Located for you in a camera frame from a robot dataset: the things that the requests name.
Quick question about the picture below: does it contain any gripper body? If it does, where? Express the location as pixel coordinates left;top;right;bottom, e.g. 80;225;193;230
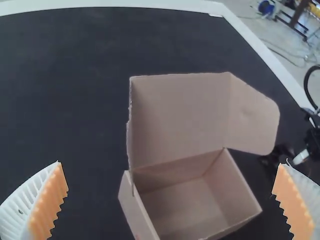
303;127;320;161

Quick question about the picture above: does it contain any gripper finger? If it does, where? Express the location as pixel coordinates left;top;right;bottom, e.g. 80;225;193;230
292;149;309;165
0;160;69;240
271;158;320;240

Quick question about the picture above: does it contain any cardboard box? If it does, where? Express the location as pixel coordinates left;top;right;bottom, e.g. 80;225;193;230
117;71;280;240

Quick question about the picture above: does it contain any black mat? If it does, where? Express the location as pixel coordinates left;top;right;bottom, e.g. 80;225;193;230
0;6;320;240

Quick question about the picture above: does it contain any black cable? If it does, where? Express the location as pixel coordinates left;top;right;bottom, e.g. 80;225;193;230
303;64;320;111

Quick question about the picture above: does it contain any blue cable reel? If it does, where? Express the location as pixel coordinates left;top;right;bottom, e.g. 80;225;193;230
258;0;276;20

